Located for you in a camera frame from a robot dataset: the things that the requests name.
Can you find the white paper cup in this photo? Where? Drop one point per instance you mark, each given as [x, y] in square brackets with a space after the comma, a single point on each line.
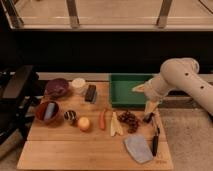
[79, 85]

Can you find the black equipment stand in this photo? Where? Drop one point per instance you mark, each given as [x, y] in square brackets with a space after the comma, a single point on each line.
[17, 94]

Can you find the purple bowl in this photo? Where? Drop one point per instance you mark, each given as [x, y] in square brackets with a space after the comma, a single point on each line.
[57, 87]

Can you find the brown bowl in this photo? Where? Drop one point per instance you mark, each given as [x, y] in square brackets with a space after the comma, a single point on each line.
[40, 112]

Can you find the yellow round fruit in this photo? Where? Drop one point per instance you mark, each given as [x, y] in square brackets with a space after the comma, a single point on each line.
[83, 123]

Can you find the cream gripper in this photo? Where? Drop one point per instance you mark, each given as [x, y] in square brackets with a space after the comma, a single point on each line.
[154, 89]

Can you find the wooden cutting board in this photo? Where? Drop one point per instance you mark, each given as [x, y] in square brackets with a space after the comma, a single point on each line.
[61, 147]

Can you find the dark striped small cup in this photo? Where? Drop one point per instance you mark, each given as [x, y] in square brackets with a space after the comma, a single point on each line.
[70, 116]

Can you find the black rectangular block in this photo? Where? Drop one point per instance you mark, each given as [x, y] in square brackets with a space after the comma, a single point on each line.
[90, 93]

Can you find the green plastic bin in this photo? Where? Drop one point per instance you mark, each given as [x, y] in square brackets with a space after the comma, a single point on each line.
[120, 90]

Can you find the black handled knife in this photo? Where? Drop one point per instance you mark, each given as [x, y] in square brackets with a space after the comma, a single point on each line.
[156, 137]

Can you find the dark red grape bunch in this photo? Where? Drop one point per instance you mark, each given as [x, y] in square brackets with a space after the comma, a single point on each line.
[131, 120]

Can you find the light blue cylinder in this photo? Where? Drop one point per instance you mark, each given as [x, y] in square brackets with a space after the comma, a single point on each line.
[49, 111]

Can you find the grey blue cloth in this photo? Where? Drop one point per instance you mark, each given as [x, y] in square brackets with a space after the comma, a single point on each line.
[137, 147]

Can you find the orange carrot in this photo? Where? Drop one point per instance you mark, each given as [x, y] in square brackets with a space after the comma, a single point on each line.
[102, 122]

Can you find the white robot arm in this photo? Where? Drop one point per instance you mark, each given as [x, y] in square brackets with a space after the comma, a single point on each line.
[182, 74]

